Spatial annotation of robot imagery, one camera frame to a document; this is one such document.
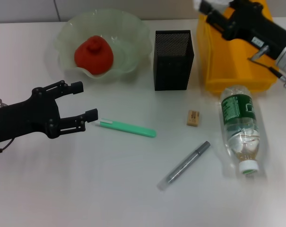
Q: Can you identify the left gripper connector cable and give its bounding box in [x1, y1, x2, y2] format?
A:
[0, 98, 15, 156]

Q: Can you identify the black mesh pen holder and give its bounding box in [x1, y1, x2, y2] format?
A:
[153, 30, 195, 91]

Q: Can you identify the white paper ball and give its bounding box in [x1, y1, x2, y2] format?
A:
[192, 0, 230, 12]

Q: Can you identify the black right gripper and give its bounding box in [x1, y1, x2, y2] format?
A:
[199, 0, 286, 61]

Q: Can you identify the clear green-label plastic bottle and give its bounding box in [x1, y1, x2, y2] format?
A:
[219, 85, 261, 175]

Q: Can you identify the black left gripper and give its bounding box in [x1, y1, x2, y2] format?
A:
[0, 80, 99, 144]

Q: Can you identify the red-orange orange fruit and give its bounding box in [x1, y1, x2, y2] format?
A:
[74, 35, 114, 76]

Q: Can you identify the tan eraser block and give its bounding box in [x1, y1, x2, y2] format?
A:
[186, 109, 200, 127]

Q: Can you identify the yellow plastic storage bin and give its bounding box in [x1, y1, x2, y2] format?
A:
[196, 0, 278, 94]

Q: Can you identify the pale green glass fruit bowl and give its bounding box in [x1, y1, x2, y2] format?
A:
[54, 9, 151, 83]

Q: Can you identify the grey marker pen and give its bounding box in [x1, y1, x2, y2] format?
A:
[156, 141, 211, 192]

